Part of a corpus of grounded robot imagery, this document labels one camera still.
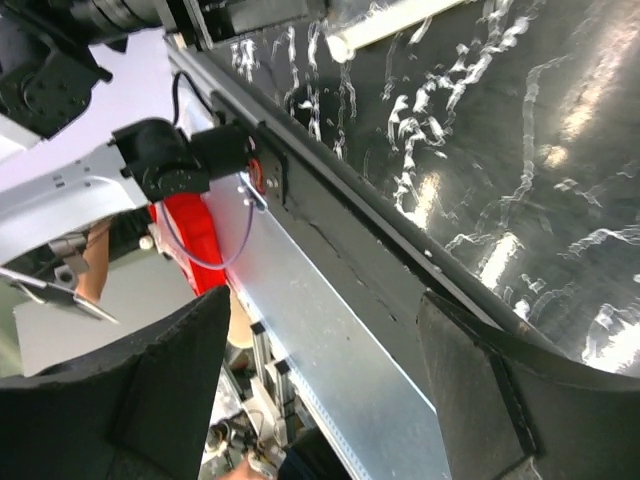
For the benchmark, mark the beige chair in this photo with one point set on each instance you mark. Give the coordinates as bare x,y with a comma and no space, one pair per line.
240,334

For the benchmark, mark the red plastic bin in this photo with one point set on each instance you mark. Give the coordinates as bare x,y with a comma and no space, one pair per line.
190,219

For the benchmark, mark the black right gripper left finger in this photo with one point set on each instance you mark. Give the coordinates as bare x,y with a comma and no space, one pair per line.
137,408

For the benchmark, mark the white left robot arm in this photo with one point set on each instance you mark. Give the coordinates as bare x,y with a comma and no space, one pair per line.
48,77

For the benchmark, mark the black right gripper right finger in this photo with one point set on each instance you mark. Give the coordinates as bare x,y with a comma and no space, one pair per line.
508,409

